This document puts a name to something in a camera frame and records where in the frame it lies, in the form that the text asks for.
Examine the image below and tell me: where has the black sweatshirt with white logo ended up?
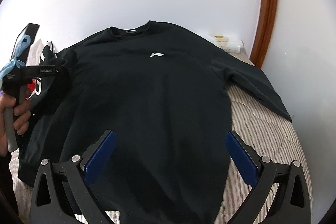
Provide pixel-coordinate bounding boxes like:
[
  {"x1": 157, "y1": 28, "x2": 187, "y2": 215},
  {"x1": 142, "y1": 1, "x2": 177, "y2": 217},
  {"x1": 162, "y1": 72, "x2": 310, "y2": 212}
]
[{"x1": 18, "y1": 21, "x2": 289, "y2": 223}]

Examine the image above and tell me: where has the person's left hand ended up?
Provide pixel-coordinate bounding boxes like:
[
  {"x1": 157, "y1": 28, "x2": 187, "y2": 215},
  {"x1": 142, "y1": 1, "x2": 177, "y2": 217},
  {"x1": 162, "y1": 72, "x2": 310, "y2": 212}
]
[{"x1": 1, "y1": 86, "x2": 31, "y2": 157}]

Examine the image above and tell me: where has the black white red bag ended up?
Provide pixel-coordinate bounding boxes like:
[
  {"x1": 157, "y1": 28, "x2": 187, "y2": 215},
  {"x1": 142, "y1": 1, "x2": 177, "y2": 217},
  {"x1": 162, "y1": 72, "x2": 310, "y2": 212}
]
[{"x1": 26, "y1": 39, "x2": 56, "y2": 108}]

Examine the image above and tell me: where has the striped quilted bed cover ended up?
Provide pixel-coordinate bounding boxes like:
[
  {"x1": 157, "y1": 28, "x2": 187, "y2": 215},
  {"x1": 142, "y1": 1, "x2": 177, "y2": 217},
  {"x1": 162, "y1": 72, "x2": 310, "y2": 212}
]
[{"x1": 9, "y1": 40, "x2": 313, "y2": 223}]

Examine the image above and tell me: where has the white rolled bedding with yellow print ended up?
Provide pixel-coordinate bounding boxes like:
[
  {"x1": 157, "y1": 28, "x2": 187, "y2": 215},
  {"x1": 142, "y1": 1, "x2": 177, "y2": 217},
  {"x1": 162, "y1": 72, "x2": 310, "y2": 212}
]
[{"x1": 207, "y1": 35, "x2": 244, "y2": 53}]

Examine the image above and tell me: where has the brown wooden door frame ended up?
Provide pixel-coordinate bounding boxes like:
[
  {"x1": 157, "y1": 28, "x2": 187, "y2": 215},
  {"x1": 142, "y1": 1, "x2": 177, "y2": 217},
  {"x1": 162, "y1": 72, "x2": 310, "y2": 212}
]
[{"x1": 250, "y1": 0, "x2": 278, "y2": 68}]

